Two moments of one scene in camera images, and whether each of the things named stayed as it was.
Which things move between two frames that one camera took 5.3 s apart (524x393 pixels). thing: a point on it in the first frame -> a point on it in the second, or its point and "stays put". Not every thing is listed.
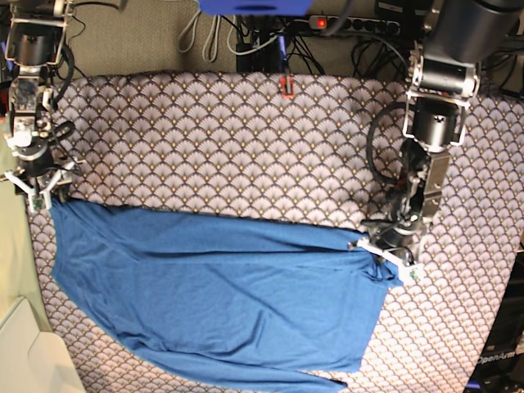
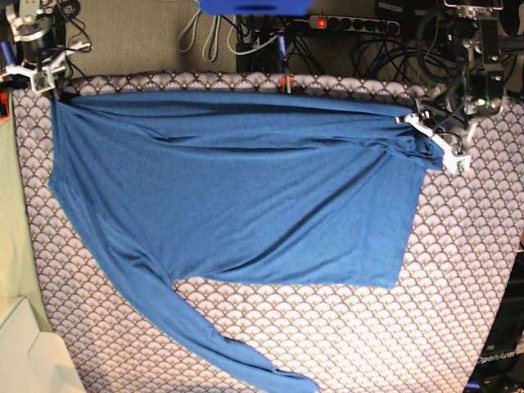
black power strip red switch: (354, 24) stays put
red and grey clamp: (287, 88) stays put
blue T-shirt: (259, 302) -> (247, 187)
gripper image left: (36, 156) -> (37, 50)
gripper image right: (387, 236) -> (451, 123)
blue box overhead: (257, 7) stays put
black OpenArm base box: (500, 368) stays put
